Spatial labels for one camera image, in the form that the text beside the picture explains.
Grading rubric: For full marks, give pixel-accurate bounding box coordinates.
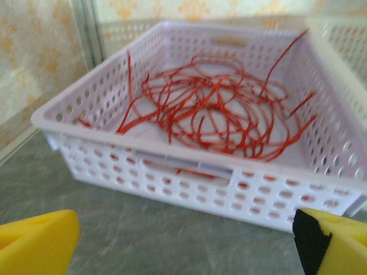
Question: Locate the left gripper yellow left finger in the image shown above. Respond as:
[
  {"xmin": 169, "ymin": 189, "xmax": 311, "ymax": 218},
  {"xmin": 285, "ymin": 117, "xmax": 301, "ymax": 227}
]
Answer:
[{"xmin": 0, "ymin": 209, "xmax": 81, "ymax": 275}]

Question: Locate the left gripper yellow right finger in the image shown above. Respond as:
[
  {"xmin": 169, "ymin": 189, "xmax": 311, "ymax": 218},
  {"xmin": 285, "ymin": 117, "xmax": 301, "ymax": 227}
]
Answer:
[{"xmin": 292, "ymin": 207, "xmax": 367, "ymax": 275}]

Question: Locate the lavender perforated plastic basket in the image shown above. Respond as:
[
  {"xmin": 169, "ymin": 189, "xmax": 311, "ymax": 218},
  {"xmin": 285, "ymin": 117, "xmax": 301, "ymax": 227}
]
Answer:
[{"xmin": 30, "ymin": 20, "xmax": 367, "ymax": 233}]

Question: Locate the white perforated plastic basket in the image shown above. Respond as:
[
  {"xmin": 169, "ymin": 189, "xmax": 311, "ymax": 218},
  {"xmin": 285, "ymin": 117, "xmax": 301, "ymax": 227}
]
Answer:
[{"xmin": 305, "ymin": 15, "xmax": 367, "ymax": 115}]

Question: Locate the red cables pile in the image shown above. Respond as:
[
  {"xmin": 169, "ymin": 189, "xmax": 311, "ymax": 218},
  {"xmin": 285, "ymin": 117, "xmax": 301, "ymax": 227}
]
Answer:
[{"xmin": 76, "ymin": 30, "xmax": 319, "ymax": 186}]

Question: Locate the aluminium frame post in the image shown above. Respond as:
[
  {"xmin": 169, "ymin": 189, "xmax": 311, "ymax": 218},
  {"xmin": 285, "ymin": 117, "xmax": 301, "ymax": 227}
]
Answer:
[{"xmin": 70, "ymin": 0, "xmax": 106, "ymax": 68}]

